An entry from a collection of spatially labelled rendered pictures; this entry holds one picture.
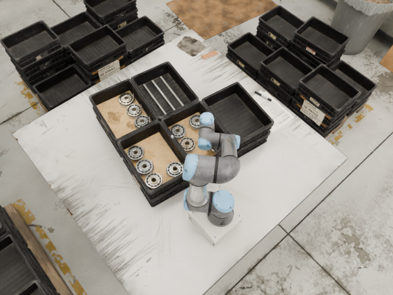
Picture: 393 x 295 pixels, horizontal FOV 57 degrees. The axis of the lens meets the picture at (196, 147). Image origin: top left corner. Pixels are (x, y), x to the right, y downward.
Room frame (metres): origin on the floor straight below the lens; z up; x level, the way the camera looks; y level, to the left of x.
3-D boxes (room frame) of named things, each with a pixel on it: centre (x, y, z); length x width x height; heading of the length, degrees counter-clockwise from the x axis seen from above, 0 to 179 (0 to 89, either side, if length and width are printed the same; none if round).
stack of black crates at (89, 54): (2.23, 0.88, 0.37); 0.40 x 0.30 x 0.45; 134
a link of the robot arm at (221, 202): (0.73, -0.15, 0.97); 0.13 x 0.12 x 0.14; 86
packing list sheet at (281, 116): (1.57, -0.50, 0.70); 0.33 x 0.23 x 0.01; 44
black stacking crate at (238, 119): (1.38, -0.24, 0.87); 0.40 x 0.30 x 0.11; 36
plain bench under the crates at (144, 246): (1.23, 0.12, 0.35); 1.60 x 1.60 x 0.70; 44
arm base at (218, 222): (0.73, -0.16, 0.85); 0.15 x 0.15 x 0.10
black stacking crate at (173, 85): (1.52, 0.23, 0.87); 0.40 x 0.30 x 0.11; 36
